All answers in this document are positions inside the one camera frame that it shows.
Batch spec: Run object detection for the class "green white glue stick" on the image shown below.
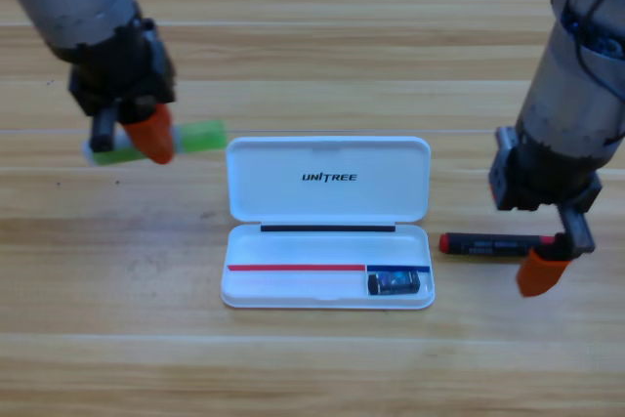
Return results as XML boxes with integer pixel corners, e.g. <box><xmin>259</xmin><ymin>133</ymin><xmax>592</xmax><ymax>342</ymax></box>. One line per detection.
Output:
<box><xmin>81</xmin><ymin>118</ymin><xmax>229</xmax><ymax>168</ymax></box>

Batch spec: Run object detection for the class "white Unitree pencil case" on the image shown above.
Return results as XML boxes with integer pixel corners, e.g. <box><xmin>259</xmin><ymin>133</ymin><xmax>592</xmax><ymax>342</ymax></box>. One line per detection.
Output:
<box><xmin>220</xmin><ymin>136</ymin><xmax>436</xmax><ymax>311</ymax></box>

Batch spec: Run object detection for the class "red black marker pen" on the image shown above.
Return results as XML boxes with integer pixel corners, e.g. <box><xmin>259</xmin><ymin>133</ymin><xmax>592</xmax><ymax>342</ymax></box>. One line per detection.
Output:
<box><xmin>437</xmin><ymin>231</ymin><xmax>558</xmax><ymax>258</ymax></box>

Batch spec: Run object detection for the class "black sleeved eraser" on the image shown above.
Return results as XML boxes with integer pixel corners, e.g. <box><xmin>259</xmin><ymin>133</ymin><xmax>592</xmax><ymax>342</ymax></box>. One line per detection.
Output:
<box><xmin>366</xmin><ymin>269</ymin><xmax>422</xmax><ymax>297</ymax></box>

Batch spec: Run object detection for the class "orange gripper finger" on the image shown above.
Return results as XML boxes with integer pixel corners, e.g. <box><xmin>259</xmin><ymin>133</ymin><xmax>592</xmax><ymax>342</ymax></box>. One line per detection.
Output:
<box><xmin>120</xmin><ymin>103</ymin><xmax>176</xmax><ymax>166</ymax></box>
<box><xmin>516</xmin><ymin>233</ymin><xmax>573</xmax><ymax>298</ymax></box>

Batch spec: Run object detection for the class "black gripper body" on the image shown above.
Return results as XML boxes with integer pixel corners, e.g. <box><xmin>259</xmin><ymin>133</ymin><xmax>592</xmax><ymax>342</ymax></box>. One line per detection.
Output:
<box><xmin>487</xmin><ymin>125</ymin><xmax>604</xmax><ymax>258</ymax></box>
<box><xmin>66</xmin><ymin>18</ymin><xmax>177</xmax><ymax>153</ymax></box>

